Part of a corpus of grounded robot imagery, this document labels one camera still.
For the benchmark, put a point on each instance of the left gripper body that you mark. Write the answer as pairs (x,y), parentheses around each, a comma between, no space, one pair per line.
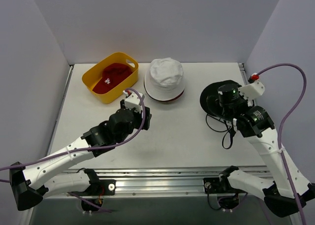
(147,118)

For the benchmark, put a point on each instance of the dark red hat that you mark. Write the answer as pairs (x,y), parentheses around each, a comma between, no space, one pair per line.
(112,76)
(167,101)

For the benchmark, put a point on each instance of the white hat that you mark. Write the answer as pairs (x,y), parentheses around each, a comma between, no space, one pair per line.
(164,79)

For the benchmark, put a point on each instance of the black cap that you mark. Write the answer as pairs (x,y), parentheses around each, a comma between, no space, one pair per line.
(209,96)

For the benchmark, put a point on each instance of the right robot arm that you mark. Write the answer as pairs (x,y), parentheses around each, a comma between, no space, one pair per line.
(289,189)

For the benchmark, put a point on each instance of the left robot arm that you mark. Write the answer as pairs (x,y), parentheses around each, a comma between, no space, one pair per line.
(32,183)

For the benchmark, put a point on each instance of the yellow bin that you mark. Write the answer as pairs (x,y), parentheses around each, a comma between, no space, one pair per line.
(94,74)

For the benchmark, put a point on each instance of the aluminium rail frame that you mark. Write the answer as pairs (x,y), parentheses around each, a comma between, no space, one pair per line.
(182,146)

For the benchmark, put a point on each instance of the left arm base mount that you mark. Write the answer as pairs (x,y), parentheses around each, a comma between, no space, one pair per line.
(106,187)

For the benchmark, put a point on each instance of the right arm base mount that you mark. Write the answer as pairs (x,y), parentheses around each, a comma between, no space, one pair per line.
(213,185)

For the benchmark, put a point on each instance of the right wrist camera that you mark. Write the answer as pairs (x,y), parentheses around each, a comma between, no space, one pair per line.
(253,89)

